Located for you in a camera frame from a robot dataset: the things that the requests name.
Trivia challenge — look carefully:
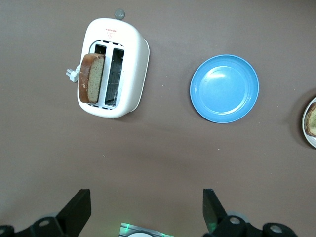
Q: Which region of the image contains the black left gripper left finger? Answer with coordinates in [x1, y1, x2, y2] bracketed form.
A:
[0, 189, 92, 237]

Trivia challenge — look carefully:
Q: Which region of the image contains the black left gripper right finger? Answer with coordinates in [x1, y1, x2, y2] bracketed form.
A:
[202, 189, 297, 237]

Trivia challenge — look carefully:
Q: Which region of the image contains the beige plate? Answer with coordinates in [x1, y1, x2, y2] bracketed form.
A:
[301, 96, 316, 149]

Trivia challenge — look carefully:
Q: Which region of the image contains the dark crust bread slice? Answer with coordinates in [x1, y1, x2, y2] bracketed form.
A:
[78, 53, 106, 104]

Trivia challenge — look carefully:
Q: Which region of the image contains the light brown bread slice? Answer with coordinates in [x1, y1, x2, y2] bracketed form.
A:
[305, 102, 316, 137]

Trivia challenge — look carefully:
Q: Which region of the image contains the blue plate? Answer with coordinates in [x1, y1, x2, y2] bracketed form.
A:
[190, 54, 260, 124]

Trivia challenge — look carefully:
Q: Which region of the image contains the white toaster power plug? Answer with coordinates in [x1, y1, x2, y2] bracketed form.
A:
[65, 64, 82, 84]

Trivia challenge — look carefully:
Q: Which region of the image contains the white toaster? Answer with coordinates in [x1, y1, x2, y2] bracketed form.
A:
[77, 8, 151, 119]

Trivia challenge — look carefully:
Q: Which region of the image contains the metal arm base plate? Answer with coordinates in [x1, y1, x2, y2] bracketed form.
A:
[119, 222, 175, 237]

